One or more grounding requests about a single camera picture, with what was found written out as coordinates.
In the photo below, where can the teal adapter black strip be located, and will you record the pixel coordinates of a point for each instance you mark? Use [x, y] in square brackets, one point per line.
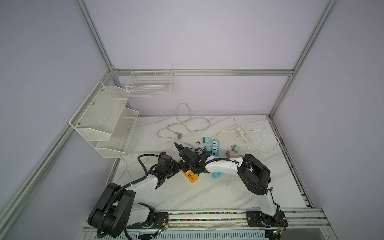
[206, 140]
[208, 149]

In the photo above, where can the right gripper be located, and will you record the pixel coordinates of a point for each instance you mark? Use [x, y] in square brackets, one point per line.
[182, 167]

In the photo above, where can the teal adapter front black strip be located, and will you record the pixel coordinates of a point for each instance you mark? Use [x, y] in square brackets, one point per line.
[208, 149]

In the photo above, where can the white mesh upper shelf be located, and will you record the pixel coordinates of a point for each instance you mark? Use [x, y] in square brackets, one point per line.
[97, 117]

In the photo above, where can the green adapter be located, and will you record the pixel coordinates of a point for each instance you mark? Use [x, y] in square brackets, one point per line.
[236, 148]

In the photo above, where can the aluminium front rail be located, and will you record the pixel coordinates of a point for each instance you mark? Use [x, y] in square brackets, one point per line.
[287, 218]

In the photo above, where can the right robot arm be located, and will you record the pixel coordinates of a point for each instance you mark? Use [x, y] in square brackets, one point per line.
[254, 175]

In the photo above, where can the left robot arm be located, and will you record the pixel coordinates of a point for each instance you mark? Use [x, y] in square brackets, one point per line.
[116, 208]

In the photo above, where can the blue power strip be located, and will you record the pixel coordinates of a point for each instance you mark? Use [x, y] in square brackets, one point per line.
[215, 148]

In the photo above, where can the white mesh shelf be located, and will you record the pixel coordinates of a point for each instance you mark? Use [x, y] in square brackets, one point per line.
[116, 147]
[97, 117]

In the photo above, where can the pink adapter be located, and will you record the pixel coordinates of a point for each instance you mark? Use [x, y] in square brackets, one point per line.
[231, 154]

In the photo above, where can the teal triangular power strip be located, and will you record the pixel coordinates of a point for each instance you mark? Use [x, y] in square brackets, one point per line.
[216, 175]

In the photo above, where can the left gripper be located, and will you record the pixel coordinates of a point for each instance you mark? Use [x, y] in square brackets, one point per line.
[174, 165]

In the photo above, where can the white wire basket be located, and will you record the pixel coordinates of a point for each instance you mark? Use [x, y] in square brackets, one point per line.
[150, 81]

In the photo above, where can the white mesh lower shelf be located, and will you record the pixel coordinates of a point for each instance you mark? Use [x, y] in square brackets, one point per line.
[116, 147]

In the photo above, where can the black power strip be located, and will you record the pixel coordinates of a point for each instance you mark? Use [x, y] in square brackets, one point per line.
[199, 151]

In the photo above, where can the orange power strip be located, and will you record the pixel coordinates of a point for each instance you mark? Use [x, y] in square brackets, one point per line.
[190, 176]

